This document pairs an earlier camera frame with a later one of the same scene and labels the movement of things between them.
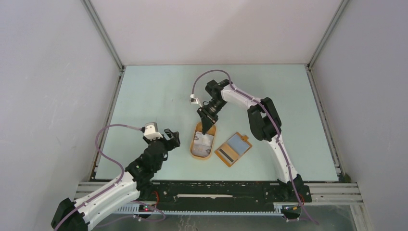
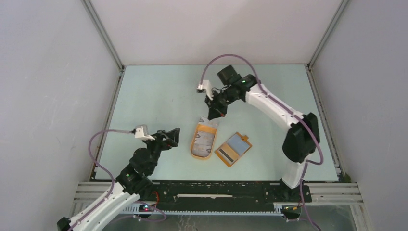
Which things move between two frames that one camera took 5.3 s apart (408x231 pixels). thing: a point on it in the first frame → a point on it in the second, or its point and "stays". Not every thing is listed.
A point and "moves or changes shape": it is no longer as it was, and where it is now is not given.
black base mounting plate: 230,192 stays
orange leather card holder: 233,148 stays
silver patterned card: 202,145 moves or changes shape
